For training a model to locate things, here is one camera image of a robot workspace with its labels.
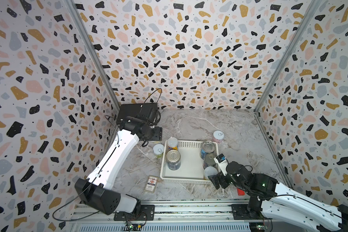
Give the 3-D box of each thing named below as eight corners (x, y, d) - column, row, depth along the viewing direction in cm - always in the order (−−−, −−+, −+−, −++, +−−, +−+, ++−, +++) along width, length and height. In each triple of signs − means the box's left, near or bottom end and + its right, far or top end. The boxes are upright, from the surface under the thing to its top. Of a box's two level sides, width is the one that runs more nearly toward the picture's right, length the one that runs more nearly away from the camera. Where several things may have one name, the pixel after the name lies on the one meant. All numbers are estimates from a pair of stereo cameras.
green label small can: (153, 159, 95) (152, 153, 90) (155, 149, 100) (153, 143, 95) (163, 159, 95) (162, 153, 90) (164, 149, 100) (163, 143, 95)
